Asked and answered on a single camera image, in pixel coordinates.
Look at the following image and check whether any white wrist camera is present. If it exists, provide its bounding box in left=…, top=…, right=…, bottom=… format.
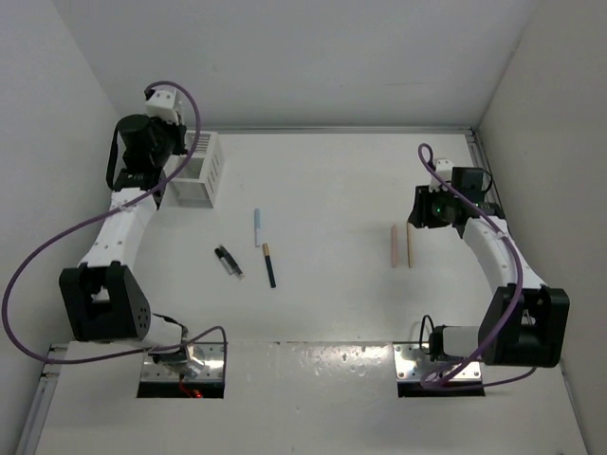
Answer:
left=429, top=158, right=453, bottom=192
left=145, top=87, right=182, bottom=125

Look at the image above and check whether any pink makeup stick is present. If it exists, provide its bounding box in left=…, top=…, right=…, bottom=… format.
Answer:
left=391, top=224, right=399, bottom=268

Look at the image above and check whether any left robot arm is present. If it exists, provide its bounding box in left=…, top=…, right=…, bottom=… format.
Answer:
left=59, top=114, right=194, bottom=375

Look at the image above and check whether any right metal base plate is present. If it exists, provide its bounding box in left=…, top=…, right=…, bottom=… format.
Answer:
left=393, top=342, right=483, bottom=385

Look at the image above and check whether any metal base plate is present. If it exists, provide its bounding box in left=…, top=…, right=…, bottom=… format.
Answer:
left=140, top=342, right=226, bottom=383
left=393, top=342, right=483, bottom=385

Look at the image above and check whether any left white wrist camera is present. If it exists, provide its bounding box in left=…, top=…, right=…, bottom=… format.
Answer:
left=145, top=87, right=182, bottom=125

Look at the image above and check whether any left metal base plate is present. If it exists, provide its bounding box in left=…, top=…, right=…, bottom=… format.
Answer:
left=140, top=342, right=226, bottom=383

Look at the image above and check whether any black clear mascara tube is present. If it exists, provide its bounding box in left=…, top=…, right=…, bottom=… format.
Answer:
left=214, top=245, right=245, bottom=280

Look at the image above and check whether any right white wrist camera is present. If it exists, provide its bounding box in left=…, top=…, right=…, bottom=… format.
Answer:
left=429, top=158, right=453, bottom=192

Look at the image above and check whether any wooden tan stick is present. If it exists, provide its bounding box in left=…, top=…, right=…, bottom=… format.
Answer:
left=406, top=223, right=413, bottom=268

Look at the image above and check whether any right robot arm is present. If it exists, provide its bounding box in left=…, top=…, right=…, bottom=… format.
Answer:
left=408, top=158, right=570, bottom=368

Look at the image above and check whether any light blue white pen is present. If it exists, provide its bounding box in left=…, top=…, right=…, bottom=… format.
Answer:
left=253, top=208, right=263, bottom=247

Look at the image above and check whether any white slotted organizer box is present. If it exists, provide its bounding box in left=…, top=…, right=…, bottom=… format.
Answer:
left=163, top=131, right=225, bottom=209

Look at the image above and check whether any dark green gold pencil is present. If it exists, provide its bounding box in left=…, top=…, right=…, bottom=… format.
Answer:
left=262, top=243, right=276, bottom=289

